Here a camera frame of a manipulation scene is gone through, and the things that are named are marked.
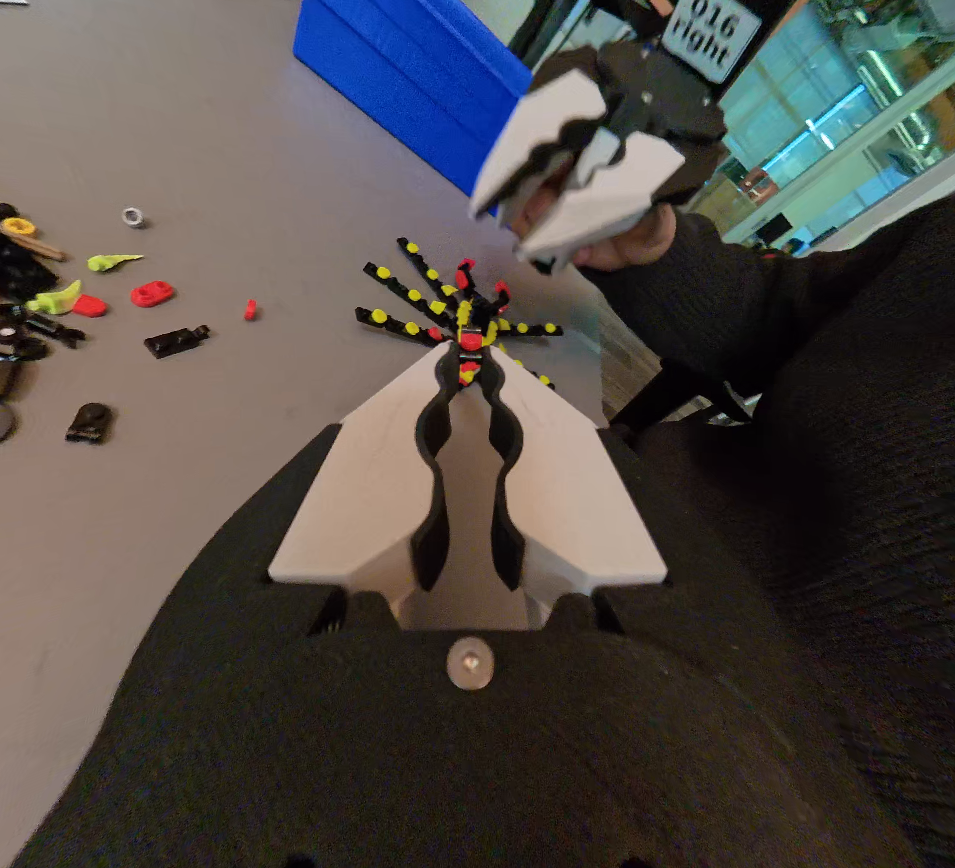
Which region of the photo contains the pile of loose lego pieces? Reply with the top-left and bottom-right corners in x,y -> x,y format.
0,200 -> 109,444

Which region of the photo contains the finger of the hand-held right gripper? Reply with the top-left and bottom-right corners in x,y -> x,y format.
515,131 -> 687,276
469,68 -> 609,223

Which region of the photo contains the person's right forearm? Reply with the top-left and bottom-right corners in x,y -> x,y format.
585,207 -> 822,391

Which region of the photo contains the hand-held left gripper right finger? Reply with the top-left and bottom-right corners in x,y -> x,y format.
477,344 -> 669,630

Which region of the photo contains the blue plastic bin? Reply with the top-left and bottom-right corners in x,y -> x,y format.
292,0 -> 534,216

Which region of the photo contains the black yellow lego spider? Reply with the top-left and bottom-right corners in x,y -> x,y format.
354,236 -> 566,391

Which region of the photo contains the person's right hand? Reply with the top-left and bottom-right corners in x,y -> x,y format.
515,182 -> 680,274

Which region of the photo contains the black round-top lego piece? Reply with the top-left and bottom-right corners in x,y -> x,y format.
64,401 -> 114,445

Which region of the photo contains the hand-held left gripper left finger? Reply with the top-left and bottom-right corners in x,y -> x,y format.
267,342 -> 460,630

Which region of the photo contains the black lego clip plate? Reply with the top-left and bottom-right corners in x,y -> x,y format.
143,324 -> 211,360

